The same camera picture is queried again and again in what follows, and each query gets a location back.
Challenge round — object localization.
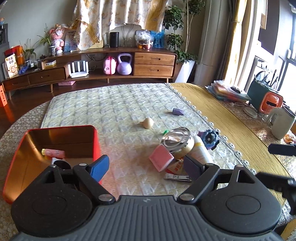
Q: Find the silver nail clipper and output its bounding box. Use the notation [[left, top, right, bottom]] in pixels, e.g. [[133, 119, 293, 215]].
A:
[[164, 173, 192, 182]]

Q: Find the cream white tube bottle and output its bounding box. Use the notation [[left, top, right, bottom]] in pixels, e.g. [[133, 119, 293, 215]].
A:
[[189, 136, 213, 165]]

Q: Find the round silver-lidded jar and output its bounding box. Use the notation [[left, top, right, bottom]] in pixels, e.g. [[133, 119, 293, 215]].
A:
[[161, 127, 195, 159]]

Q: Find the grey green mug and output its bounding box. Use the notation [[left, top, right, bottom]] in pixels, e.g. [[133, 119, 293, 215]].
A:
[[267, 105, 295, 140]]

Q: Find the yellow woven table runner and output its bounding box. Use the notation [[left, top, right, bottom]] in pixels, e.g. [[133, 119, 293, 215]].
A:
[[168, 83, 289, 176]]

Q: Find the red metal tin box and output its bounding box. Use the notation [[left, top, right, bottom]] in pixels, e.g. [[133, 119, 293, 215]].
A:
[[3, 125, 101, 204]]

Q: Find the blue purple spiky ball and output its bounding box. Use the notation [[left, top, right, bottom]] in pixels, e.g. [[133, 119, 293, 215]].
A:
[[198, 130, 220, 150]]

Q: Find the pink tube in box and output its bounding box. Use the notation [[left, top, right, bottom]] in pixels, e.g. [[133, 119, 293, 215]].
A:
[[41, 149, 65, 159]]

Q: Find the pink rectangular block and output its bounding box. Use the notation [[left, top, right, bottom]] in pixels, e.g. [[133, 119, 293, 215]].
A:
[[149, 144, 174, 172]]

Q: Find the purple wedge block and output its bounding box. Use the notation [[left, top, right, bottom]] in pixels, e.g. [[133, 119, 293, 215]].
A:
[[172, 108, 184, 116]]

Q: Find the quilted pale table mat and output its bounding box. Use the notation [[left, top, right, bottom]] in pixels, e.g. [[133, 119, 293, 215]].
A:
[[40, 82, 257, 200]]

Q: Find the beige wooden spinning top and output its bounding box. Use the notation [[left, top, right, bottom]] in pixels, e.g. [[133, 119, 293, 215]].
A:
[[140, 118, 154, 130]]

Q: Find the lace patterned tablecloth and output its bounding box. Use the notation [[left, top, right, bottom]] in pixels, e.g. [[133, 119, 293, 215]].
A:
[[0, 101, 50, 240]]

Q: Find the stack of papers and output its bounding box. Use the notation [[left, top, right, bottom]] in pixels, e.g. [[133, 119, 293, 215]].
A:
[[205, 80, 251, 103]]

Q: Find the white wifi router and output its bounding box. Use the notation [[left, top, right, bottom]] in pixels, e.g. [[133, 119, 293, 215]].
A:
[[68, 60, 89, 78]]

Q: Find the pink toy case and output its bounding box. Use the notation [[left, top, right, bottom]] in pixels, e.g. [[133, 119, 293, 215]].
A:
[[103, 56, 117, 75]]

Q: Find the purple kettlebell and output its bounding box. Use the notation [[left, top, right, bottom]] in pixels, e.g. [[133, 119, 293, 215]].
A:
[[117, 53, 132, 75]]

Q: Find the orange gift bag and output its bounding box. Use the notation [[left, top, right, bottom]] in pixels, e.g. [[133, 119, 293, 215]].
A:
[[0, 85, 8, 108]]

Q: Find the wooden TV cabinet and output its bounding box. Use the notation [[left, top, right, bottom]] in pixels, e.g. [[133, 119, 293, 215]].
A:
[[1, 47, 177, 98]]

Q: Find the small potted plant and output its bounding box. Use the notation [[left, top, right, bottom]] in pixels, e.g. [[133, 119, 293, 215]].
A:
[[38, 24, 56, 56]]

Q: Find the black cylinder speaker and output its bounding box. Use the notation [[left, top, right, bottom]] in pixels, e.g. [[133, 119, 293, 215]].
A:
[[109, 32, 119, 48]]

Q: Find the blue paper bag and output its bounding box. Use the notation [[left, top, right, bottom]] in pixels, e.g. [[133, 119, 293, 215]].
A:
[[150, 30, 165, 49]]

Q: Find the pink doll figure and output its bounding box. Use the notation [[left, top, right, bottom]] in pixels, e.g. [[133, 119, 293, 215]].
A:
[[49, 24, 67, 54]]

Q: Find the plastic bag of fruit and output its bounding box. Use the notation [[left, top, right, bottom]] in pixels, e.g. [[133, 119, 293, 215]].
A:
[[135, 30, 154, 50]]

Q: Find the floral curtain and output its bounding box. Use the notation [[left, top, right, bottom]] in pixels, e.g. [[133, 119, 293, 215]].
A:
[[72, 0, 168, 50]]

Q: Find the green potted tree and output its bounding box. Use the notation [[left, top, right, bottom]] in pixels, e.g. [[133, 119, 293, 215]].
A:
[[163, 1, 206, 83]]

